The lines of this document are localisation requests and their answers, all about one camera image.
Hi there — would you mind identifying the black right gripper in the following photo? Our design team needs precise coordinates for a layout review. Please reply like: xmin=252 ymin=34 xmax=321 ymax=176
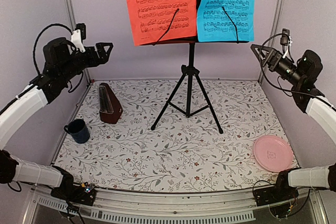
xmin=252 ymin=44 xmax=306 ymax=86

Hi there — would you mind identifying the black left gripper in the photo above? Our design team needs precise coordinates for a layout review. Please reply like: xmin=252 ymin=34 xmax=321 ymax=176
xmin=60 ymin=41 xmax=114 ymax=81

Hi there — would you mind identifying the brown wooden metronome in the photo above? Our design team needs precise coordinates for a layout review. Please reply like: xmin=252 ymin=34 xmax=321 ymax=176
xmin=98 ymin=82 xmax=123 ymax=124

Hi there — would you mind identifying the blue sheet music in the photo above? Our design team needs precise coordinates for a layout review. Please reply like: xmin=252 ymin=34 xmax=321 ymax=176
xmin=197 ymin=0 xmax=255 ymax=43

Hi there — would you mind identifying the red sheet music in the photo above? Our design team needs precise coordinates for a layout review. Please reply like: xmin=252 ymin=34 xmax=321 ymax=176
xmin=127 ymin=0 xmax=197 ymax=46

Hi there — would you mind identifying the black music stand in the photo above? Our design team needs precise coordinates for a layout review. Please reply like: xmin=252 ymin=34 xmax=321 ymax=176
xmin=151 ymin=0 xmax=250 ymax=134

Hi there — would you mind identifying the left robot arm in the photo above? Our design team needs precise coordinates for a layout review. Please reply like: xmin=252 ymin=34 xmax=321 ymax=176
xmin=1 ymin=37 xmax=113 ymax=201

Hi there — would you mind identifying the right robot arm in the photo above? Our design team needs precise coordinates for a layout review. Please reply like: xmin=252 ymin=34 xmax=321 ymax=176
xmin=250 ymin=44 xmax=335 ymax=201

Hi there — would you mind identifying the dark blue mug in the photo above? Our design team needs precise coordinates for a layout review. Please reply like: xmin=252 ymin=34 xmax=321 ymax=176
xmin=64 ymin=119 xmax=90 ymax=144

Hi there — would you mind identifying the pink plastic plate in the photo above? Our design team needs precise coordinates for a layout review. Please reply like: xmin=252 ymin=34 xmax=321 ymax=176
xmin=253 ymin=135 xmax=293 ymax=173

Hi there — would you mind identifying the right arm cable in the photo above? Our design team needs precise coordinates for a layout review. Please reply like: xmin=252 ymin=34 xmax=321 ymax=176
xmin=258 ymin=33 xmax=336 ymax=109

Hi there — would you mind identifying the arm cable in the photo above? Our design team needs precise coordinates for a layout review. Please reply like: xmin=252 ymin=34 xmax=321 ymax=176
xmin=33 ymin=23 xmax=74 ymax=75
xmin=258 ymin=33 xmax=336 ymax=109

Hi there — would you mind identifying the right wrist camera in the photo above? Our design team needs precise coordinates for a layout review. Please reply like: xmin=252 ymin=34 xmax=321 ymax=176
xmin=280 ymin=28 xmax=292 ymax=58

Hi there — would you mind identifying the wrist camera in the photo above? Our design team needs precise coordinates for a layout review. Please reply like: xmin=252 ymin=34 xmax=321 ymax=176
xmin=280 ymin=28 xmax=292 ymax=58
xmin=71 ymin=23 xmax=86 ymax=52

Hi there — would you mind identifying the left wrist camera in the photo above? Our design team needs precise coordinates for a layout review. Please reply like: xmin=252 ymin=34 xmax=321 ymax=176
xmin=71 ymin=23 xmax=86 ymax=52

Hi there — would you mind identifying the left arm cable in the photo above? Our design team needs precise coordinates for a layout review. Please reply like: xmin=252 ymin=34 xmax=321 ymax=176
xmin=33 ymin=23 xmax=74 ymax=75

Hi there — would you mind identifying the right aluminium frame post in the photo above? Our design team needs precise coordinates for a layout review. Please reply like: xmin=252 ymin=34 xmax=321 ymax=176
xmin=258 ymin=0 xmax=289 ymax=83

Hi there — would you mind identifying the aluminium frame post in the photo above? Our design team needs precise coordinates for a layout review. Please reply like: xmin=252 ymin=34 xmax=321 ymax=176
xmin=58 ymin=0 xmax=91 ymax=86
xmin=258 ymin=0 xmax=289 ymax=83

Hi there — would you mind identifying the left aluminium frame post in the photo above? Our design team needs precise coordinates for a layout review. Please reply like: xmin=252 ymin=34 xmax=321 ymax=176
xmin=58 ymin=0 xmax=91 ymax=86

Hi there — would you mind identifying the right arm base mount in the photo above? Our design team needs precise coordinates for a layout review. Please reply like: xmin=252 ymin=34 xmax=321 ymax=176
xmin=252 ymin=180 xmax=299 ymax=219

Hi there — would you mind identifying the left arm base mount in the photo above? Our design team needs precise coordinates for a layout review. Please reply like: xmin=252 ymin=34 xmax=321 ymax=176
xmin=50 ymin=182 xmax=97 ymax=206

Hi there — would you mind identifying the front aluminium rail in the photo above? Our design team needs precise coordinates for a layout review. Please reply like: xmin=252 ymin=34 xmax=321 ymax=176
xmin=22 ymin=186 xmax=331 ymax=223

